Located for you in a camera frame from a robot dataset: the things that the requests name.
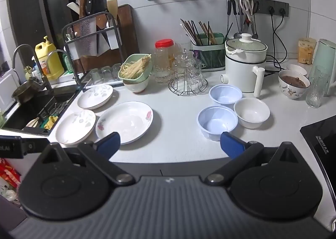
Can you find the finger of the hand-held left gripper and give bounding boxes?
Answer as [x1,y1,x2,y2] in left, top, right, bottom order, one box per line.
[21,138,51,156]

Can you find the dark drain tray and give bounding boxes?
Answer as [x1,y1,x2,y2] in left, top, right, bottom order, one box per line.
[83,71,125,93]

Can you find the green colander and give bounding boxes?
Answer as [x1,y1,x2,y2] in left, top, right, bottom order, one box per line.
[118,54,153,81]

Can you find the yellow cloth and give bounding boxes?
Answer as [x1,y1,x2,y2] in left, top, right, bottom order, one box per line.
[43,115,59,130]

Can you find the large pink flower plate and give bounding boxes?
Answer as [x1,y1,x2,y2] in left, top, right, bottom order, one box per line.
[95,101,154,145]

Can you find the small grey leaf plate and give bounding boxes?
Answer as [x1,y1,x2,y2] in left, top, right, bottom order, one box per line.
[77,84,114,110]

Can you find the white handled scissors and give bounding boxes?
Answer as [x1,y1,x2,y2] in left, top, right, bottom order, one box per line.
[239,0,256,23]

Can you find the floral bowl with food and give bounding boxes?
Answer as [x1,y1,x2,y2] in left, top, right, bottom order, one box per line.
[278,69,311,99]

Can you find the yellow dish soap bottle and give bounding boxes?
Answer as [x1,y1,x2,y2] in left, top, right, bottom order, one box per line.
[35,36,65,81]

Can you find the black induction cooktop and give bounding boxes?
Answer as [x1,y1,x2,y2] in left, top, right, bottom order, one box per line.
[300,115,336,203]

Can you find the wooden cutting board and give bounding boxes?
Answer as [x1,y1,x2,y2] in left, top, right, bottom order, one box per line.
[79,4,141,72]

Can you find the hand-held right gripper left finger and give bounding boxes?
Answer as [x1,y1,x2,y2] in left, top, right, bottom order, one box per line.
[39,132,135,185]

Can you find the bamboo brush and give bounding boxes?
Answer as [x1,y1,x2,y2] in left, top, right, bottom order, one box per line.
[120,55,152,78]

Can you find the white bowl under colander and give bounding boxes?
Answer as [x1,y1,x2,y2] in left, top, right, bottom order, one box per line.
[123,75,150,94]

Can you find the green chopstick holder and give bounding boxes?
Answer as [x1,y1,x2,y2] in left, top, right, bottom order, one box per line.
[189,33,227,72]

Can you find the white plastic container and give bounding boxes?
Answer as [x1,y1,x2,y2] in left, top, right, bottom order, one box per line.
[0,70,20,108]

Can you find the dark metal pot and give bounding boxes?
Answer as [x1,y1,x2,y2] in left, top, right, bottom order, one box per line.
[11,76,44,104]

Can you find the black power cable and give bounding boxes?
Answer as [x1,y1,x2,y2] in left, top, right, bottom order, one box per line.
[265,7,282,72]
[273,8,289,70]

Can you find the wooden spatula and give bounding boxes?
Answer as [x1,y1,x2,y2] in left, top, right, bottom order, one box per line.
[106,0,118,23]

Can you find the plain white bowl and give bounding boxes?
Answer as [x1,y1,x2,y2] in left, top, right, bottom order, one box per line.
[234,98,271,129]

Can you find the glass jar with red lid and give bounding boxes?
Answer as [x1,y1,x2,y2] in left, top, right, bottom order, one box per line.
[154,39,176,84]

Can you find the bundle of chopsticks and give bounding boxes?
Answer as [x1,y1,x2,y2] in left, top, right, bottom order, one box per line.
[180,19,218,45]

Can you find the yellow snack packet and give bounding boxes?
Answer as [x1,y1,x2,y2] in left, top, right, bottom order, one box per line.
[298,38,318,65]

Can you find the grey pink leaf plate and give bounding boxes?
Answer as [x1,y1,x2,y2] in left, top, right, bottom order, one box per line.
[55,109,97,145]

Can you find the wooden handled knife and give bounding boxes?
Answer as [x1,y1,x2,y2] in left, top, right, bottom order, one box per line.
[79,0,88,18]

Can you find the hammered steel cleaver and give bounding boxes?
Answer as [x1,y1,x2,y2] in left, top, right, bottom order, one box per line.
[79,17,97,56]

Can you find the white handled knife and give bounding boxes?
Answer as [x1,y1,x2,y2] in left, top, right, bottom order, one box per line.
[67,2,80,15]

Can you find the tall clear glass tumbler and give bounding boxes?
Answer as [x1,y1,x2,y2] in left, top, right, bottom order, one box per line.
[305,66,330,108]

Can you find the black metal knife rack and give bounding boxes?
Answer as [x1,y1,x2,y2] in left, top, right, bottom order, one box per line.
[62,11,125,62]

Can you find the tall chrome faucet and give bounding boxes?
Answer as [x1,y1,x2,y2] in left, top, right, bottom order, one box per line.
[12,44,51,90]

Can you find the short chrome faucet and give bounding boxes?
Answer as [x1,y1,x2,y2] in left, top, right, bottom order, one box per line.
[46,50,79,90]

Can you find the small white rimmed bowl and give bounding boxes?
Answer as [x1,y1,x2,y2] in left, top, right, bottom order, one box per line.
[286,64,308,76]

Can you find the red packets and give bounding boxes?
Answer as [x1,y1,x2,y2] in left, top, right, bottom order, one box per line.
[0,158,21,189]

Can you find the pale green kettle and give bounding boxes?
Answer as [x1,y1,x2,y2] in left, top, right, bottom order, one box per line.
[308,39,336,97]

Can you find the black power strip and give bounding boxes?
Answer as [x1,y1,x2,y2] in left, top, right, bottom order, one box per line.
[253,0,290,18]

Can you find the green bottle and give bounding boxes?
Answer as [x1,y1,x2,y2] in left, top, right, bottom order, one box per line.
[62,53,74,74]

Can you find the blue plastic bowl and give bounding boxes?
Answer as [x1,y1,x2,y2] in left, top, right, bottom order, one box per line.
[198,106,239,141]
[209,84,243,110]

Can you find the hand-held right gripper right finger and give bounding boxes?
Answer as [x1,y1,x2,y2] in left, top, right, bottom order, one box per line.
[203,131,298,186]

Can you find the black sink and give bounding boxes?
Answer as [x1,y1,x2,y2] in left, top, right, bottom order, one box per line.
[0,85,82,137]

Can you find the round wire cup rack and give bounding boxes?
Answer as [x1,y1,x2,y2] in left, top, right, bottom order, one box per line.
[168,48,208,96]

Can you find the white electric cooking pot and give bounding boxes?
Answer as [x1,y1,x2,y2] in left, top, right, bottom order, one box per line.
[220,33,268,98]

